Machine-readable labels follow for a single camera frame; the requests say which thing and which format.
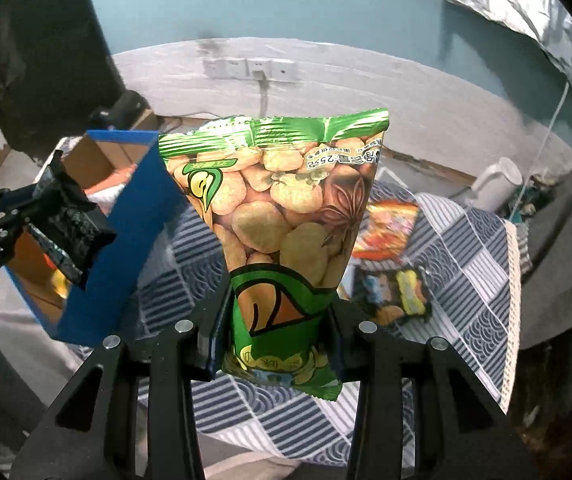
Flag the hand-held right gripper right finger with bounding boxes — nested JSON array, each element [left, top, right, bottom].
[[318, 305, 542, 480]]

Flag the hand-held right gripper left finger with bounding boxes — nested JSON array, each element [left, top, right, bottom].
[[8, 287, 234, 480]]

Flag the black snack packet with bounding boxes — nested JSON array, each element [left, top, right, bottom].
[[26, 150, 117, 288]]

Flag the black packet with yellow label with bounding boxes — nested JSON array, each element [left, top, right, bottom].
[[356, 265, 434, 328]]

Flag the blue cardboard box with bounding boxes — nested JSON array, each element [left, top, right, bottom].
[[3, 129, 187, 348]]

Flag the small orange snack packet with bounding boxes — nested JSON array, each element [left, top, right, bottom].
[[353, 200, 419, 261]]

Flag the green bean snack packet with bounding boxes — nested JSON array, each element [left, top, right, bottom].
[[157, 107, 391, 402]]

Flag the blue white patterned tablecloth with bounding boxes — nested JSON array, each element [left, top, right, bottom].
[[41, 135, 534, 466]]

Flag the black plastic sheet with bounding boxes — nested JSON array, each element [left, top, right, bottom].
[[0, 0, 122, 153]]

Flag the black round device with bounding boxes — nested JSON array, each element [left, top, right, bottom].
[[88, 90, 147, 131]]

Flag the small brown cardboard box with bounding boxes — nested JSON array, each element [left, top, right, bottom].
[[133, 110, 160, 131]]

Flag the white electric kettle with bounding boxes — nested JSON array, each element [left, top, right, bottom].
[[468, 156, 523, 211]]

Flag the grey fleece cloth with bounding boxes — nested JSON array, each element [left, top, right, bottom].
[[518, 120, 572, 351]]

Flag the green plastic basket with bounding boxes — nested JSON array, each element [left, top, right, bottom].
[[508, 175, 572, 226]]

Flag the silver foil curtain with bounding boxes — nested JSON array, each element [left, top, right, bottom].
[[426, 0, 572, 121]]

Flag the grey plug with cable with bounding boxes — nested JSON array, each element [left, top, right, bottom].
[[253, 71, 270, 117]]

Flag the thin white cable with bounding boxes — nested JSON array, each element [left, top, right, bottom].
[[513, 82, 569, 223]]

